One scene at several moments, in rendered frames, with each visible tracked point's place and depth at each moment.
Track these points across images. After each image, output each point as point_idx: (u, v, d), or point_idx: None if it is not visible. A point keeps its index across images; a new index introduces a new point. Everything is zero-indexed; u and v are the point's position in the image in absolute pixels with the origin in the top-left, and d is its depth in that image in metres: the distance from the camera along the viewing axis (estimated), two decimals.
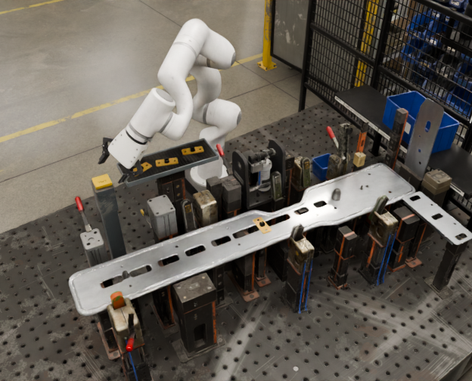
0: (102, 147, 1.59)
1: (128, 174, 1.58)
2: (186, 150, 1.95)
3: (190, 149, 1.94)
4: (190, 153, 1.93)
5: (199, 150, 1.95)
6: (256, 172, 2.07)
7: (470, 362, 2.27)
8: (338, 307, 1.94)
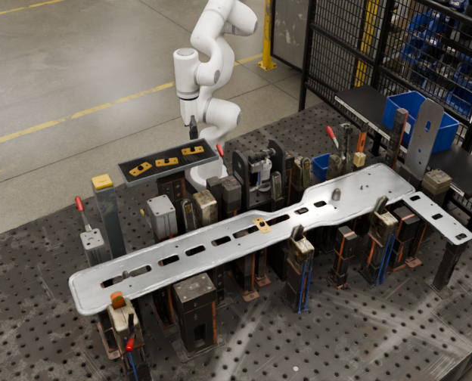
0: (196, 129, 1.81)
1: None
2: (186, 150, 1.95)
3: (190, 149, 1.94)
4: (190, 153, 1.93)
5: (199, 150, 1.95)
6: (256, 172, 2.07)
7: (470, 362, 2.27)
8: (338, 307, 1.94)
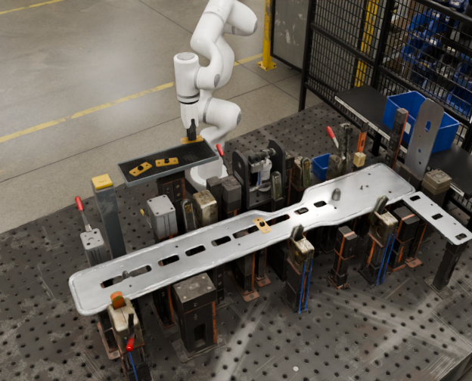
0: None
1: None
2: (185, 138, 1.91)
3: None
4: (190, 142, 1.90)
5: (198, 138, 1.91)
6: (256, 172, 2.07)
7: (470, 362, 2.27)
8: (338, 307, 1.94)
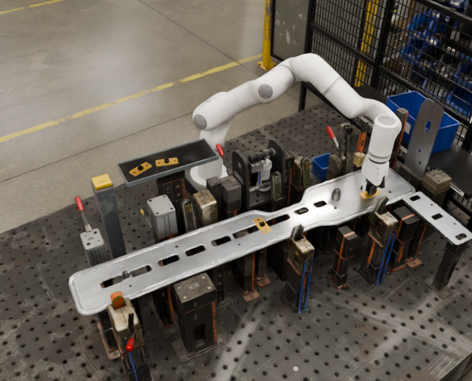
0: (380, 186, 1.92)
1: None
2: (364, 193, 1.98)
3: (368, 192, 1.97)
4: (371, 196, 1.96)
5: (376, 191, 1.98)
6: (256, 172, 2.07)
7: (470, 362, 2.27)
8: (338, 307, 1.94)
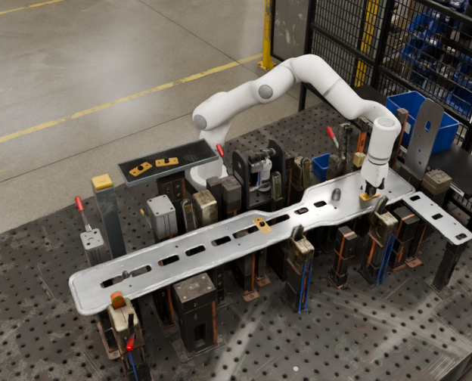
0: (380, 187, 1.92)
1: None
2: (363, 194, 1.98)
3: (367, 193, 1.98)
4: (370, 198, 1.97)
5: (375, 193, 1.99)
6: (256, 172, 2.07)
7: (470, 362, 2.27)
8: (338, 307, 1.94)
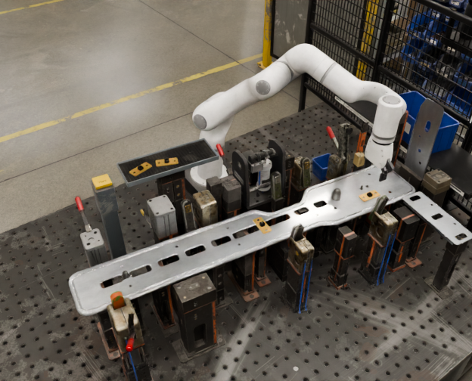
0: (390, 171, 1.83)
1: None
2: (363, 195, 1.98)
3: (367, 194, 1.98)
4: (370, 199, 1.97)
5: (375, 193, 1.99)
6: (256, 172, 2.07)
7: (470, 362, 2.27)
8: (338, 307, 1.94)
